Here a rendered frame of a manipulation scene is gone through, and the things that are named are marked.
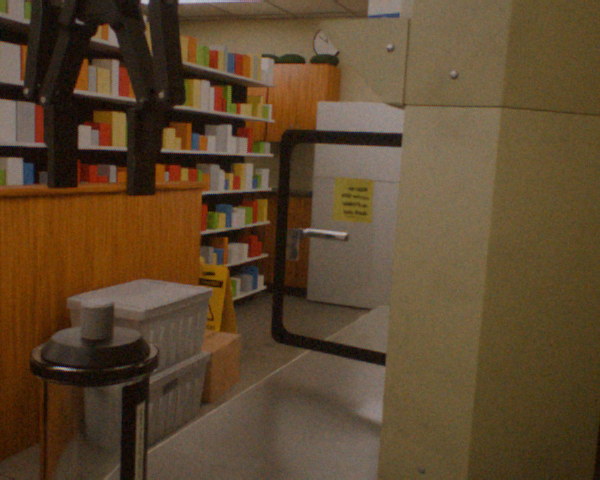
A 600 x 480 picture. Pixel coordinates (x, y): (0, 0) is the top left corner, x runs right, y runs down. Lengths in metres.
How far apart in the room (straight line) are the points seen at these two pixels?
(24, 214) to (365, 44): 2.38
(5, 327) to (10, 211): 0.48
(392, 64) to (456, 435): 0.45
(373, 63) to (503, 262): 0.28
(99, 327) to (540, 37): 0.56
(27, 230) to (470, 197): 2.49
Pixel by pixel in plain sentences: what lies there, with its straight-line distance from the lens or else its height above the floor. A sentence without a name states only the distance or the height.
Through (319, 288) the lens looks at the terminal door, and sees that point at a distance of 1.24.
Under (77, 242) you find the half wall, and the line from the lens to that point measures 3.33.
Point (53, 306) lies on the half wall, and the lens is 3.27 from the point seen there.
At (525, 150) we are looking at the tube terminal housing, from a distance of 0.83.
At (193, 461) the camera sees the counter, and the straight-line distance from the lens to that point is 0.96.
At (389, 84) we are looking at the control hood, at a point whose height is 1.43.
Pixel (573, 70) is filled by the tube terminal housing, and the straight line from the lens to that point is 0.88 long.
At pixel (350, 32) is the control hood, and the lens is 0.87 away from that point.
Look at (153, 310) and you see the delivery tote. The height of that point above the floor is 0.64.
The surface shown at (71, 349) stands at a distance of 0.60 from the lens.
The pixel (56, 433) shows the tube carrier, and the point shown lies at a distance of 0.63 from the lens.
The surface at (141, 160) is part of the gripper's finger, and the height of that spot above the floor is 1.34.
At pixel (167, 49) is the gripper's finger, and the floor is 1.42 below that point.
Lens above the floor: 1.35
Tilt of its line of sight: 8 degrees down
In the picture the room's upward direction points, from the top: 3 degrees clockwise
